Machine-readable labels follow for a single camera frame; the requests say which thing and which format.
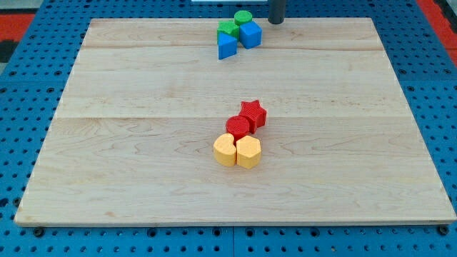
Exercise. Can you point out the red circle block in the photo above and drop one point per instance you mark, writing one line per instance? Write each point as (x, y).
(238, 127)

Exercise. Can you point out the red star block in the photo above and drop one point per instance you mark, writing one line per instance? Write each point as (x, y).
(254, 113)

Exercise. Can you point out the green star block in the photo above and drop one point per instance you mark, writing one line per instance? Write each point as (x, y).
(229, 28)

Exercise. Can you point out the green circle block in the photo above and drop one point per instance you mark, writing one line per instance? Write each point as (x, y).
(242, 17)

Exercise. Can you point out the yellow heart block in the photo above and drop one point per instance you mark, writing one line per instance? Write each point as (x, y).
(224, 150)

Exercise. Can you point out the yellow hexagon block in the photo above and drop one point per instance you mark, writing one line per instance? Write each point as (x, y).
(248, 152)

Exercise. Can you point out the blue triangle block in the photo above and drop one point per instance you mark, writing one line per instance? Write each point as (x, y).
(227, 46)

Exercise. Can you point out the light wooden board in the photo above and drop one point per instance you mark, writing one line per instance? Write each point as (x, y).
(131, 141)

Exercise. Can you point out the blue cube block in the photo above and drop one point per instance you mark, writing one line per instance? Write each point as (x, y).
(250, 35)

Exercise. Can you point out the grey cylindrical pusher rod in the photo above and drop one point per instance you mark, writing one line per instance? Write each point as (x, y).
(277, 11)

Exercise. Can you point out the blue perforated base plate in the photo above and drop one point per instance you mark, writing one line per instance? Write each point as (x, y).
(33, 80)

